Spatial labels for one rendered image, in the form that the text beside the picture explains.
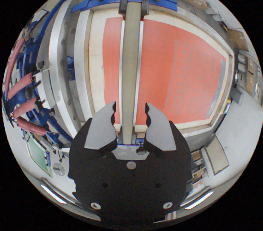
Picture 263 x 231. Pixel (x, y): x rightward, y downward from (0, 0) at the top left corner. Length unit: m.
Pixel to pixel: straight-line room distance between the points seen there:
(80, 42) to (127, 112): 0.24
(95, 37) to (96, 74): 0.13
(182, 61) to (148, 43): 0.13
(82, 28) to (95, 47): 0.09
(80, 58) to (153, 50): 0.22
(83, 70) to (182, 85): 0.34
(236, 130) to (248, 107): 0.97
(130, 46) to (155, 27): 0.15
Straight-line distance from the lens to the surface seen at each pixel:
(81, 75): 0.28
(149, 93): 0.31
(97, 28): 0.31
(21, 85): 0.51
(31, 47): 0.67
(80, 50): 0.28
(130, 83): 0.17
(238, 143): 3.94
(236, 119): 3.83
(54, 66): 0.29
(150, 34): 0.29
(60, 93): 0.29
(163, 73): 0.29
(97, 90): 0.31
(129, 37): 0.17
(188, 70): 0.34
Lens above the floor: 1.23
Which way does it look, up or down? 61 degrees down
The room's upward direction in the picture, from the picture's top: 177 degrees clockwise
